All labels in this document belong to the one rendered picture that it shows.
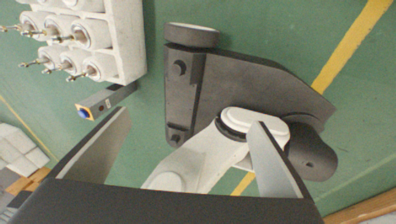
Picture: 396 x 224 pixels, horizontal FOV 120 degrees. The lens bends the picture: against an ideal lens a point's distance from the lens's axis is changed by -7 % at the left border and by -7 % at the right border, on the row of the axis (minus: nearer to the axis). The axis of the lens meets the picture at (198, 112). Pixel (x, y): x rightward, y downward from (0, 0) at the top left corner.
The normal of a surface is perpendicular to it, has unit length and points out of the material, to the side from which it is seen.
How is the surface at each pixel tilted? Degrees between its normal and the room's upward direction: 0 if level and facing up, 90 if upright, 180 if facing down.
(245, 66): 0
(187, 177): 90
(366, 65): 0
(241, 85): 0
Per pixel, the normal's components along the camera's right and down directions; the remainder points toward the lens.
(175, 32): -0.43, 0.47
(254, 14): -0.24, 0.56
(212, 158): 0.14, -0.79
